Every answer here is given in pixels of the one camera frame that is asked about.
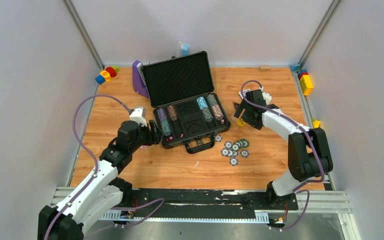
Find teal poker chip stack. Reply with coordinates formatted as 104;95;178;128
160;119;172;137

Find yellow big blind button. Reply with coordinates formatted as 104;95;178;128
236;118;247;127

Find red playing card deck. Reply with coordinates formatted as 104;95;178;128
140;144;153;150

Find blue playing card deck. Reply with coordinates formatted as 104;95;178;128
238;89;252;101

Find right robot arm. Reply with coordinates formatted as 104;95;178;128
234;89;334;209

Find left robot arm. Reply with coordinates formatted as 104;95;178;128
37;120;162;240

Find black poker set case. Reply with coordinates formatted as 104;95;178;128
141;51;231;154

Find red triangular card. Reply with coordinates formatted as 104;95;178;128
233;102;240;113

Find red die pair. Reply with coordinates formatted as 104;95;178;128
165;135;174;142

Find purple poker chip stack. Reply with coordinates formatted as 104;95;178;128
157;108;168;122

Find pink white poker chip stack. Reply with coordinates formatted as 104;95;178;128
211;104;224;121

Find brown poker chip stack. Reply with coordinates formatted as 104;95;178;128
167;105;178;121

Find dark green poker chip stack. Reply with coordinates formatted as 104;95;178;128
206;94;218;107

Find loose chip top left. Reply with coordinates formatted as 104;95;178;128
224;141;233;149

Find light blue poker chip stack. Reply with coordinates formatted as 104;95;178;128
196;97;209;110

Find loose chip right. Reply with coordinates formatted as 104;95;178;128
240;149;249;158

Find small wooden block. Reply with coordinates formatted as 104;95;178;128
259;65;271;72

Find purple stand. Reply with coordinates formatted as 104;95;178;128
132;60;149;99

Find loose chip front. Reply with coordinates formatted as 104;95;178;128
229;157;239;166

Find yellow red toy brick block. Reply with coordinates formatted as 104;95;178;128
298;70;314;96

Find yellow curved toy piece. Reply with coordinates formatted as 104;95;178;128
311;118;321;129

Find coloured toy cylinders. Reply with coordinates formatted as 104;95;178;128
95;65;120;85

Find light blue bottle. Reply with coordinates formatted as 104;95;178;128
179;42;191;57

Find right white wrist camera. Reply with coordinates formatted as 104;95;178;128
262;92;272;105

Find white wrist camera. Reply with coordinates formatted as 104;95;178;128
129;106;148;127
262;92;272;105

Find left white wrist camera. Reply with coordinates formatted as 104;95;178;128
129;106;148;127

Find loose chip near handle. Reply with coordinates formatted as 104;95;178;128
214;134;223;142

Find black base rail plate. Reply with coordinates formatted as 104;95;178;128
131;188;298;211

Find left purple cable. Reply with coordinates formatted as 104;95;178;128
42;94;165;240

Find purple cable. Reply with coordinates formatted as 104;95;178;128
239;80;326;232
42;94;165;240

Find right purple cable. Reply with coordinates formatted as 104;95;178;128
239;80;326;232

